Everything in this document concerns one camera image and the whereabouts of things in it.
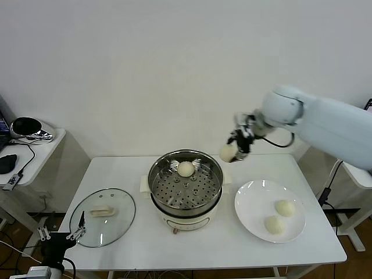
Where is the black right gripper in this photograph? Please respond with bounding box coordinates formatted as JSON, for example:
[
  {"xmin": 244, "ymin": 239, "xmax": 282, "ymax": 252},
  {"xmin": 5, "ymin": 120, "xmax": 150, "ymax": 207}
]
[{"xmin": 227, "ymin": 129, "xmax": 256, "ymax": 163}]

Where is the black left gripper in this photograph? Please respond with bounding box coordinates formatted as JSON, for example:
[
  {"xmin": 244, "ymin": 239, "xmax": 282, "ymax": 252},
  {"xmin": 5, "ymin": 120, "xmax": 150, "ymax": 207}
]
[{"xmin": 37, "ymin": 210, "xmax": 87, "ymax": 267}]

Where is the cream steamed baozi bun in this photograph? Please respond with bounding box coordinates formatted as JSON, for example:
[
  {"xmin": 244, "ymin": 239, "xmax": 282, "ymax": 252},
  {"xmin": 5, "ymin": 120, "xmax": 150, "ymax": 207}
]
[
  {"xmin": 219, "ymin": 144, "xmax": 238, "ymax": 163},
  {"xmin": 274, "ymin": 199, "xmax": 296, "ymax": 217},
  {"xmin": 177, "ymin": 162, "xmax": 195, "ymax": 178},
  {"xmin": 263, "ymin": 215, "xmax": 286, "ymax": 235}
]

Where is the glass lid with cream handle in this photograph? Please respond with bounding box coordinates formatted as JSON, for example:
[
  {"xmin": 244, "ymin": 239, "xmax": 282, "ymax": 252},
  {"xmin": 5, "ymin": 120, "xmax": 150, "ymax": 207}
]
[{"xmin": 70, "ymin": 188, "xmax": 137, "ymax": 248}]

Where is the perforated steel steamer basket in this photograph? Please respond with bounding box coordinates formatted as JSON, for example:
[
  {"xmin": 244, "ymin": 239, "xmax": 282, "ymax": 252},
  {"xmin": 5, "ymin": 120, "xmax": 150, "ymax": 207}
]
[{"xmin": 147, "ymin": 149, "xmax": 225, "ymax": 210}]

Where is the round white plate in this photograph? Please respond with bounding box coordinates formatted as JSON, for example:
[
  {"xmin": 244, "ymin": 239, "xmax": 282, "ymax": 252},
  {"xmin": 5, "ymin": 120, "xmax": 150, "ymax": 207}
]
[{"xmin": 234, "ymin": 180, "xmax": 307, "ymax": 244}]

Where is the grey usb hub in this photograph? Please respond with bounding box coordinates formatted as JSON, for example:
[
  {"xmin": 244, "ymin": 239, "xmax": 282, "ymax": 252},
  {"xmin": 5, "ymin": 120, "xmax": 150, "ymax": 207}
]
[{"xmin": 2, "ymin": 171, "xmax": 24, "ymax": 192}]

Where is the black computer mouse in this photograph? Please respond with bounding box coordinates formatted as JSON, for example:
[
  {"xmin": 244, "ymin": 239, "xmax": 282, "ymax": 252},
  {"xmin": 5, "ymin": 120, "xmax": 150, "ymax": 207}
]
[{"xmin": 0, "ymin": 154, "xmax": 18, "ymax": 175}]

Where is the cream electric cooker pot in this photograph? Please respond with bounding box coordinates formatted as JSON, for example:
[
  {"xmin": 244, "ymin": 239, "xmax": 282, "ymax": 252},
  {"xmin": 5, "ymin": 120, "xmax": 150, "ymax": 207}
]
[{"xmin": 140, "ymin": 173, "xmax": 233, "ymax": 235}]

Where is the dark laptop with striped screen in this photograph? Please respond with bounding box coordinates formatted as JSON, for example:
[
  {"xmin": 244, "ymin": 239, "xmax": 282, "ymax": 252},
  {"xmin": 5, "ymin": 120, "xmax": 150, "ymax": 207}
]
[{"xmin": 0, "ymin": 94, "xmax": 14, "ymax": 152}]

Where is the white side desk with label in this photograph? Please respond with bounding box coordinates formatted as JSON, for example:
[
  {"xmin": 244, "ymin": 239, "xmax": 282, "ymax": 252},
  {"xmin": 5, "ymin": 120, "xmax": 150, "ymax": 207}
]
[{"xmin": 331, "ymin": 158, "xmax": 372, "ymax": 253}]

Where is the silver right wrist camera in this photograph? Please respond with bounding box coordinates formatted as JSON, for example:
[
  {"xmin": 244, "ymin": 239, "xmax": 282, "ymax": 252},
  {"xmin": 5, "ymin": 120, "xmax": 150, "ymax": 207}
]
[{"xmin": 234, "ymin": 112, "xmax": 253, "ymax": 129}]

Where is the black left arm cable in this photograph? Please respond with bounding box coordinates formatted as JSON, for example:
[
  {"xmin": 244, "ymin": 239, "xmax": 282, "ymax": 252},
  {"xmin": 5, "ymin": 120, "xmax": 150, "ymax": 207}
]
[{"xmin": 63, "ymin": 257, "xmax": 77, "ymax": 279}]

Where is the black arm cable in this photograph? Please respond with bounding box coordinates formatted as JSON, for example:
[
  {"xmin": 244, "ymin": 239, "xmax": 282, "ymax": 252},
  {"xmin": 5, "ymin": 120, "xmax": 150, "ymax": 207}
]
[
  {"xmin": 63, "ymin": 257, "xmax": 77, "ymax": 279},
  {"xmin": 255, "ymin": 132, "xmax": 296, "ymax": 148}
]

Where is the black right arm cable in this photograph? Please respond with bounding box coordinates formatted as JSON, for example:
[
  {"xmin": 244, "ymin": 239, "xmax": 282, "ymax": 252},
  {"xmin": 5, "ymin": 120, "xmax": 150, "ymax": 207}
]
[{"xmin": 255, "ymin": 132, "xmax": 296, "ymax": 148}]

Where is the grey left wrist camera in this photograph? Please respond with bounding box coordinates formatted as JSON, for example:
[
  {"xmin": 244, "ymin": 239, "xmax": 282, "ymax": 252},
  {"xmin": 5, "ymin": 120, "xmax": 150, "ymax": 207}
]
[{"xmin": 27, "ymin": 266, "xmax": 52, "ymax": 279}]

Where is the thin black desk cable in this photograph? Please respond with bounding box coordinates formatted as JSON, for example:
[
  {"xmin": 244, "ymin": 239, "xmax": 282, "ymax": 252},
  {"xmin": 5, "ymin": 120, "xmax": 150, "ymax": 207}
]
[{"xmin": 8, "ymin": 139, "xmax": 37, "ymax": 177}]

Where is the cable with black adapter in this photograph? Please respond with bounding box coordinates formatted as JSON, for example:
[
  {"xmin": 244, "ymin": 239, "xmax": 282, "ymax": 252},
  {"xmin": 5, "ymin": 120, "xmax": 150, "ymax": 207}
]
[{"xmin": 317, "ymin": 159, "xmax": 344, "ymax": 208}]

